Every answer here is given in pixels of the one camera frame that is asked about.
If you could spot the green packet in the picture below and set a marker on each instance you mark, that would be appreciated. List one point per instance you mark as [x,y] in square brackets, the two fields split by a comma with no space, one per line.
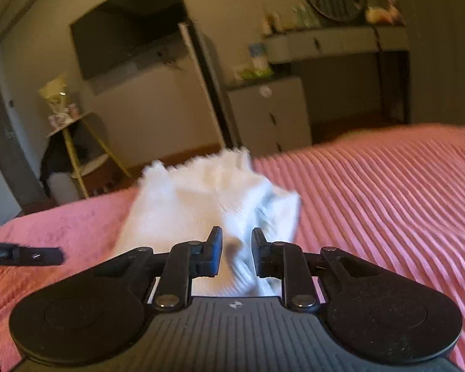
[257,73]

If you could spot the yellow-legged side table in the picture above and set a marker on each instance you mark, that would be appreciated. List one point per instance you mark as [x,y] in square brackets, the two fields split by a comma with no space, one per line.
[75,124]

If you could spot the grey vanity desk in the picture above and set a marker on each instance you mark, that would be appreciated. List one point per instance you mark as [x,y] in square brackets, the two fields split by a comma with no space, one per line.
[333,38]

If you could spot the blue and white box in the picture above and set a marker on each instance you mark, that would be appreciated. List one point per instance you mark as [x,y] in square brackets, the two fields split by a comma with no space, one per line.
[257,57]

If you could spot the small diffuser bottle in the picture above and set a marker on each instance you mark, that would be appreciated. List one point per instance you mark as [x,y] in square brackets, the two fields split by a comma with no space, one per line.
[267,24]

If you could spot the wrapped flower bouquet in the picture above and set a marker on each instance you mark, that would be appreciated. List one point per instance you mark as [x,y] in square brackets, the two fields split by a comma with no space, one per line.
[56,93]

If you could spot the black cloth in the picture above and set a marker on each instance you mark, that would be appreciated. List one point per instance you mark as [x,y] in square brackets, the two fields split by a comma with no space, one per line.
[50,162]

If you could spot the pink plush toy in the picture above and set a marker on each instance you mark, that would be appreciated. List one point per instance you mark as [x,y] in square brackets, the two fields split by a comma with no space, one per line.
[383,12]

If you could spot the black wall television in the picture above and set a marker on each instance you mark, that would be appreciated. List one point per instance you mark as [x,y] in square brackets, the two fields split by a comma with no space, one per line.
[128,31]

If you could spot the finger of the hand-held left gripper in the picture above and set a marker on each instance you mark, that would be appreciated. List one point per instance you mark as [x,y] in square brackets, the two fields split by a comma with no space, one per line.
[27,255]

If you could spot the white ribbed knit garment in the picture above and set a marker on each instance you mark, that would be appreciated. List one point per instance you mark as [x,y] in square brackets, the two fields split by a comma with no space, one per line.
[201,201]

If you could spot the group of clear bottles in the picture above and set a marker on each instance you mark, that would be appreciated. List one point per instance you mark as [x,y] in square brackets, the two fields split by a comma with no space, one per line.
[305,16]

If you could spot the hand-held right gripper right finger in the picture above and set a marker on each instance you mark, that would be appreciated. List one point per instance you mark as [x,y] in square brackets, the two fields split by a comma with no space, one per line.
[257,254]

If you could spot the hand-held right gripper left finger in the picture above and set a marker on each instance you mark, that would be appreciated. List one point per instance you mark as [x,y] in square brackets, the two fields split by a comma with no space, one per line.
[216,252]

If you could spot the pink ribbed bed blanket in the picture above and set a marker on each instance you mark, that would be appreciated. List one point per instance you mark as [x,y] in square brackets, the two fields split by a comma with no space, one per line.
[391,201]

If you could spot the grey door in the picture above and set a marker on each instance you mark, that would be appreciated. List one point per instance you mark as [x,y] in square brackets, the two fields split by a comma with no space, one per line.
[7,143]

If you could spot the grey drawer cabinet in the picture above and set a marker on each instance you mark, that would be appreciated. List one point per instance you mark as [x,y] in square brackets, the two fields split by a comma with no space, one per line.
[271,120]

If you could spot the tall white tower appliance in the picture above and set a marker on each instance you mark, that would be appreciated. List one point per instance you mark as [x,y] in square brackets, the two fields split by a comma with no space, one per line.
[203,85]

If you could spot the white bin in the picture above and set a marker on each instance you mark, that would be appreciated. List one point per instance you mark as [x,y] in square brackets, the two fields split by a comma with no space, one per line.
[64,186]

